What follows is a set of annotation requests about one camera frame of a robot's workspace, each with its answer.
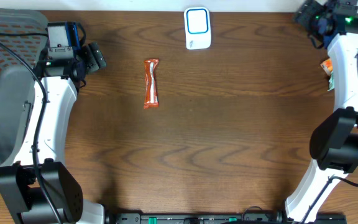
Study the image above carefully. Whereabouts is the white barcode scanner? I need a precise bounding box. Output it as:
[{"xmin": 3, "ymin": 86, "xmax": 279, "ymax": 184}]
[{"xmin": 183, "ymin": 7, "xmax": 212, "ymax": 50}]

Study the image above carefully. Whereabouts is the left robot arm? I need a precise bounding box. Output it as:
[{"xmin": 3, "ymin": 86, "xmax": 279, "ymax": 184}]
[{"xmin": 0, "ymin": 22, "xmax": 114, "ymax": 223}]

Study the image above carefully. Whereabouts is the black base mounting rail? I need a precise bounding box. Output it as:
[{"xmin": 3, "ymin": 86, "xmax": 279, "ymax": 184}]
[{"xmin": 104, "ymin": 212, "xmax": 348, "ymax": 224}]

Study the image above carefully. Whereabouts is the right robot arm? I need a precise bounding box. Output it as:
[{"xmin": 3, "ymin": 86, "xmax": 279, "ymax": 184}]
[{"xmin": 276, "ymin": 0, "xmax": 358, "ymax": 223}]

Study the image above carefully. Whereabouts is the grey plastic mesh basket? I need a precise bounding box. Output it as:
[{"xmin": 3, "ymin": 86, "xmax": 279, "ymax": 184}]
[{"xmin": 0, "ymin": 9, "xmax": 48, "ymax": 166}]

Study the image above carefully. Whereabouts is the red white snack bar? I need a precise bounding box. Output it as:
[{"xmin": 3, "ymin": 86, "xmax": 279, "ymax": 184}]
[{"xmin": 144, "ymin": 58, "xmax": 159, "ymax": 109}]

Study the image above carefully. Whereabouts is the teal snack wrapper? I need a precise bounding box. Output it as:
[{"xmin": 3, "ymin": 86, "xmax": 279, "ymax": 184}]
[{"xmin": 328, "ymin": 72, "xmax": 335, "ymax": 91}]

